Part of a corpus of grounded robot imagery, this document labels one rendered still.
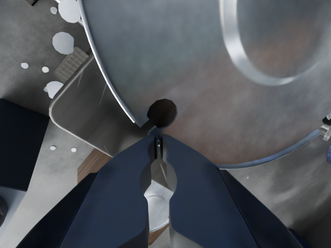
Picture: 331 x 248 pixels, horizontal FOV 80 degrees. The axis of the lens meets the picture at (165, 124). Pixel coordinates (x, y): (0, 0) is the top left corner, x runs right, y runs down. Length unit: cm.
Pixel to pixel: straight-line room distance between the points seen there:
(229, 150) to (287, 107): 7
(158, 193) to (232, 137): 65
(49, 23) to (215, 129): 81
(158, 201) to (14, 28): 81
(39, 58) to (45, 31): 10
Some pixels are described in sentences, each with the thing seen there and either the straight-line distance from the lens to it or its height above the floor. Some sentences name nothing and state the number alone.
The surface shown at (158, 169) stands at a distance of 17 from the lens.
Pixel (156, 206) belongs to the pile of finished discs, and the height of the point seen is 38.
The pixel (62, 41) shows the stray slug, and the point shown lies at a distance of 25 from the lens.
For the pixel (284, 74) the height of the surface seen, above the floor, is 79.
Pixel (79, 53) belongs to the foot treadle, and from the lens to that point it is 74.
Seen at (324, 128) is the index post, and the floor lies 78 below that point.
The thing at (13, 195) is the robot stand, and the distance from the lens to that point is 62.
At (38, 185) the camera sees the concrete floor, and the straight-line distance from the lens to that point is 119.
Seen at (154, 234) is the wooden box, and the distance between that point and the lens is 103.
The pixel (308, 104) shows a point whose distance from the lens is 24.
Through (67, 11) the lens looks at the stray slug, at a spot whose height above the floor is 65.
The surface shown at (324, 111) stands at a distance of 26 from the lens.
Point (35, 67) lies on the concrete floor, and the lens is 93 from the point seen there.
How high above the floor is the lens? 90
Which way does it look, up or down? 56 degrees down
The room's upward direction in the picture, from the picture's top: 140 degrees clockwise
